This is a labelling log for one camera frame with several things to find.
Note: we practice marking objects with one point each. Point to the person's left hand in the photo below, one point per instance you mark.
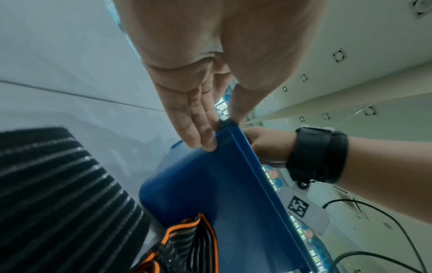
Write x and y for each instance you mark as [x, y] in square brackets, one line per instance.
[219, 40]

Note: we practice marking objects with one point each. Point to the person's right hand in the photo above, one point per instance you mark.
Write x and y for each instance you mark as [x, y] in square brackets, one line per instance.
[273, 144]

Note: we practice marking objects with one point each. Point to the blue plastic bin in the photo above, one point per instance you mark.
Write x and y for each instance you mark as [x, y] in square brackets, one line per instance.
[219, 200]

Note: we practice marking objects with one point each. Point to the person's right forearm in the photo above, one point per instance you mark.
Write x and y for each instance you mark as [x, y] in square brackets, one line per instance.
[388, 176]

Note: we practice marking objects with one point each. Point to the row of exercise balls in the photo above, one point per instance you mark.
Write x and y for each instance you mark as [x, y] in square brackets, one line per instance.
[278, 182]

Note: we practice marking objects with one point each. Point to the black wristband with white markers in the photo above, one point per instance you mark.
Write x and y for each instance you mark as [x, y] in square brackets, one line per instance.
[317, 154]

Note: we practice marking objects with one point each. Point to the barred window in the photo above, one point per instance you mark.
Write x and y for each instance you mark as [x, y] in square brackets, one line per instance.
[221, 106]

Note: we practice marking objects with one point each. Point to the ceiling air conditioner unit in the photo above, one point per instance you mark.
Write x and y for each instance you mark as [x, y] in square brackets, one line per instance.
[347, 198]

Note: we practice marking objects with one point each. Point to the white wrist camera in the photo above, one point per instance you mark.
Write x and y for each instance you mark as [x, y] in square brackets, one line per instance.
[303, 210]

